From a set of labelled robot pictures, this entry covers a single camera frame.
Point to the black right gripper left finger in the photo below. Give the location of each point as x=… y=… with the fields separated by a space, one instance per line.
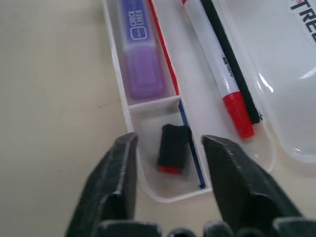
x=108 y=177

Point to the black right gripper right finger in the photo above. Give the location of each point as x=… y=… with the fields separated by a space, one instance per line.
x=242 y=177

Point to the white marker with red cap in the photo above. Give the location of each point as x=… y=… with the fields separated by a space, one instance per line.
x=216 y=61

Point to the white plastic pencil case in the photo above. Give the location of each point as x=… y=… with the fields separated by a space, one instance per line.
x=187 y=81

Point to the black pencil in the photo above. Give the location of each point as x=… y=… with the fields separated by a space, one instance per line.
x=230 y=59

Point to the blue strip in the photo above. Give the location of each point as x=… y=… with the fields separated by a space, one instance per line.
x=191 y=145

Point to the small black and red eraser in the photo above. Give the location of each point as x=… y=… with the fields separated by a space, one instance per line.
x=174 y=149

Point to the purple check liner highlighter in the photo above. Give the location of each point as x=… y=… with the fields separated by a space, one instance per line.
x=142 y=49

